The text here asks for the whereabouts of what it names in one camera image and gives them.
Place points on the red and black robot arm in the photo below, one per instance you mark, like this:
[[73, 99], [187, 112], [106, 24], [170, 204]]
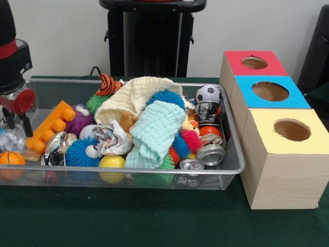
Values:
[[10, 46]]

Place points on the black and white soccer ball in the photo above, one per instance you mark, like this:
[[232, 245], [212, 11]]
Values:
[[208, 93]]

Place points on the cream waffle cloth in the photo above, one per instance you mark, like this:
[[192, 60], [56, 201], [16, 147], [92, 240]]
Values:
[[133, 98]]

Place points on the blue spiky ball with eyes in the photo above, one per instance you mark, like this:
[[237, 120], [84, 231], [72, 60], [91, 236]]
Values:
[[79, 153]]

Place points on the black pedestal stand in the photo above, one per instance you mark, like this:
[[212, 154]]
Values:
[[149, 41]]

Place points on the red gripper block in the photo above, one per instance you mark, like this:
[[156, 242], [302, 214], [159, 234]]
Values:
[[20, 102]]

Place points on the dark green table cloth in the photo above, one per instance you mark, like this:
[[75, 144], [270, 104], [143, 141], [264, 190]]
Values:
[[154, 221]]

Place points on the yellow ball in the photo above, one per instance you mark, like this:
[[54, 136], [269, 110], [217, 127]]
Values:
[[112, 165]]

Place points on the purple spiky ball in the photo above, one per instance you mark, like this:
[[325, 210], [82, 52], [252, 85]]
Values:
[[81, 119]]

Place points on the orange striped tiger toy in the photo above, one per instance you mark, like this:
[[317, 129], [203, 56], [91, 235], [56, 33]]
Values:
[[108, 85]]

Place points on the orange basketball toy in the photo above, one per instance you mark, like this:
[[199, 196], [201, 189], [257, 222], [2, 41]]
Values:
[[10, 163]]

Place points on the shallow clear mesh bin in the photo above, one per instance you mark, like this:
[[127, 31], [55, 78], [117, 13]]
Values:
[[128, 177]]

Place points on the orange plastic toy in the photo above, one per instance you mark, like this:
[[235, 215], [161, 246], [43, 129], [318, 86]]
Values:
[[50, 126]]

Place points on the green cloth side table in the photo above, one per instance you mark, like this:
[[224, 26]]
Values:
[[323, 98]]

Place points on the light blue waffle cloth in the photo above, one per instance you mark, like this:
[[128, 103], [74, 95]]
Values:
[[154, 135]]

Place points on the black flat panel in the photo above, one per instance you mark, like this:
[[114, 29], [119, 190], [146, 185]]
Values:
[[316, 51]]

